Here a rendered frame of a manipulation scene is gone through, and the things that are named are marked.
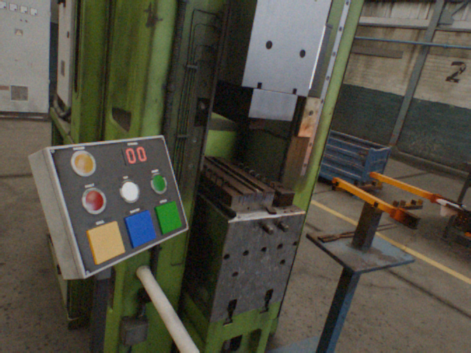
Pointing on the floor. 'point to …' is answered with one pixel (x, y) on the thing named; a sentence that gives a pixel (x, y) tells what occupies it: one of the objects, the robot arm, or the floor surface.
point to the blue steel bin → (353, 159)
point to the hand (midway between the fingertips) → (441, 199)
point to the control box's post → (99, 310)
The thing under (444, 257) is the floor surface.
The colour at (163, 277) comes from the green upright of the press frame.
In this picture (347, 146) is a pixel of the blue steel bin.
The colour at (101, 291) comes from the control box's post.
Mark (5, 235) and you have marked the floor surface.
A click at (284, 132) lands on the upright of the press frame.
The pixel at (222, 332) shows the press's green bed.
